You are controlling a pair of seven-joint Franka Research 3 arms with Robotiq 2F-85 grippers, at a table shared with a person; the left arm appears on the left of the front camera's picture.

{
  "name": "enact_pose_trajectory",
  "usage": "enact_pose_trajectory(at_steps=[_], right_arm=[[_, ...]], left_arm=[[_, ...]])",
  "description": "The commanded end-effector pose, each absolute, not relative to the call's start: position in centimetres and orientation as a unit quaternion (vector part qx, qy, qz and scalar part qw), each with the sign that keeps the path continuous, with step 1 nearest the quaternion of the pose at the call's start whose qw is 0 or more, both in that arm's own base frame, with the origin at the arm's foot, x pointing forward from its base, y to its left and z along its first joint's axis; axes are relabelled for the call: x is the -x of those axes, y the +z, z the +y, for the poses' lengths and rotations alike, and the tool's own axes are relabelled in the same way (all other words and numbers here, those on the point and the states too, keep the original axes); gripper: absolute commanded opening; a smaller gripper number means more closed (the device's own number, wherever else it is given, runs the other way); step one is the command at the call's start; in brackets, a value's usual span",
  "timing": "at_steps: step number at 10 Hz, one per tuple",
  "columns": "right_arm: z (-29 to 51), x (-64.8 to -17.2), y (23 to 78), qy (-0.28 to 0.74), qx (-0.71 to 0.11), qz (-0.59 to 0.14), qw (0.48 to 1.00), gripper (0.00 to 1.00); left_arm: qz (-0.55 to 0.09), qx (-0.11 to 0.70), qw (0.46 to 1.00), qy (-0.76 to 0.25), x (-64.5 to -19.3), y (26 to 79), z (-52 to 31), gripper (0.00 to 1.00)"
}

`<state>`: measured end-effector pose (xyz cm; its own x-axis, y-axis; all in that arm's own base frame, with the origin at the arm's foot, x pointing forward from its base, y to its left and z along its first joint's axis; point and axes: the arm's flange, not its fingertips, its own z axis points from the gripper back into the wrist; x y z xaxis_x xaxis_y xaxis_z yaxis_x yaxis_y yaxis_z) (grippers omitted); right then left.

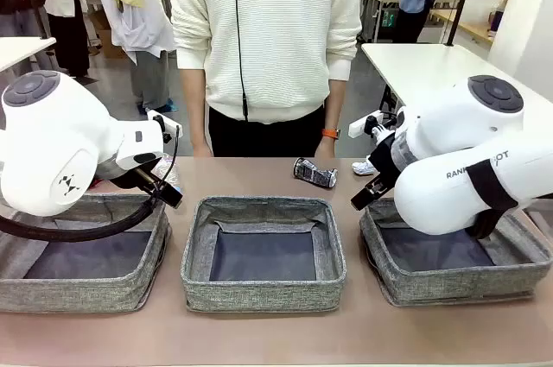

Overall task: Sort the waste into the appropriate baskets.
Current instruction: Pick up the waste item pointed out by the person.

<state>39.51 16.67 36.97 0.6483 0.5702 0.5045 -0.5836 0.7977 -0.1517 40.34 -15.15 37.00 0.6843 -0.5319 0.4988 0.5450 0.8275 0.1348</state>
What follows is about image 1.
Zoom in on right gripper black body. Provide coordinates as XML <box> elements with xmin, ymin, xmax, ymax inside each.
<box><xmin>368</xmin><ymin>135</ymin><xmax>406</xmax><ymax>190</ymax></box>

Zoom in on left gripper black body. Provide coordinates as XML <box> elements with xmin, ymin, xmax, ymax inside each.
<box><xmin>92</xmin><ymin>163</ymin><xmax>153</xmax><ymax>190</ymax></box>

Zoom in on crushed black soda can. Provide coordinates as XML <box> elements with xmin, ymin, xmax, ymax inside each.
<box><xmin>292</xmin><ymin>157</ymin><xmax>339</xmax><ymax>190</ymax></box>

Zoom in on person's left forearm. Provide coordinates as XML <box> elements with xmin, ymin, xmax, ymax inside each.
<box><xmin>317</xmin><ymin>75</ymin><xmax>346</xmax><ymax>143</ymax></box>

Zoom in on person's left hand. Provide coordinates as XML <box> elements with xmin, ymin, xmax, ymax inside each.
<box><xmin>315</xmin><ymin>138</ymin><xmax>337</xmax><ymax>158</ymax></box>

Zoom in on person's black trousers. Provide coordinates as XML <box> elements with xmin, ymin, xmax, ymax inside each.
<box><xmin>208</xmin><ymin>101</ymin><xmax>328</xmax><ymax>158</ymax></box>

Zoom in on grey fabric basket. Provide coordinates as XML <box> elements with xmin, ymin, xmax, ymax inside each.
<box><xmin>359</xmin><ymin>198</ymin><xmax>553</xmax><ymax>308</ymax></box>
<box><xmin>180</xmin><ymin>195</ymin><xmax>348</xmax><ymax>313</ymax></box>
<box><xmin>0</xmin><ymin>193</ymin><xmax>172</xmax><ymax>314</ymax></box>

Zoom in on brown cardboard box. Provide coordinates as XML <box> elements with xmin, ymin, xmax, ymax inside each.
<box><xmin>88</xmin><ymin>8</ymin><xmax>127</xmax><ymax>60</ymax></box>

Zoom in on wooden bench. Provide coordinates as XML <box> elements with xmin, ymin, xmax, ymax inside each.
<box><xmin>431</xmin><ymin>8</ymin><xmax>496</xmax><ymax>45</ymax></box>

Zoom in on small white background table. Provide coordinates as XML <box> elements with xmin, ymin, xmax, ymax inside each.
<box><xmin>0</xmin><ymin>36</ymin><xmax>57</xmax><ymax>73</ymax></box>

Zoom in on white plastic bin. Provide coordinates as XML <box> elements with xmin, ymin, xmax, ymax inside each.
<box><xmin>468</xmin><ymin>0</ymin><xmax>506</xmax><ymax>35</ymax></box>

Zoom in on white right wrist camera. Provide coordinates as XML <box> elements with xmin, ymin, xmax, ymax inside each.
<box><xmin>348</xmin><ymin>110</ymin><xmax>407</xmax><ymax>139</ymax></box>

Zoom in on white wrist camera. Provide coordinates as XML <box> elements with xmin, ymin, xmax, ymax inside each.
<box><xmin>348</xmin><ymin>110</ymin><xmax>407</xmax><ymax>139</ymax></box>
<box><xmin>145</xmin><ymin>110</ymin><xmax>183</xmax><ymax>140</ymax></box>

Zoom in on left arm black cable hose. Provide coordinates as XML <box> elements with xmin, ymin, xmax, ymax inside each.
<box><xmin>0</xmin><ymin>124</ymin><xmax>181</xmax><ymax>243</ymax></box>

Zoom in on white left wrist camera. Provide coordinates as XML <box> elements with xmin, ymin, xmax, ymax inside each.
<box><xmin>145</xmin><ymin>110</ymin><xmax>183</xmax><ymax>140</ymax></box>

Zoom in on black strap on right arm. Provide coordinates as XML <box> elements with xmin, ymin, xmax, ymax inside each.
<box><xmin>466</xmin><ymin>158</ymin><xmax>519</xmax><ymax>241</ymax></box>

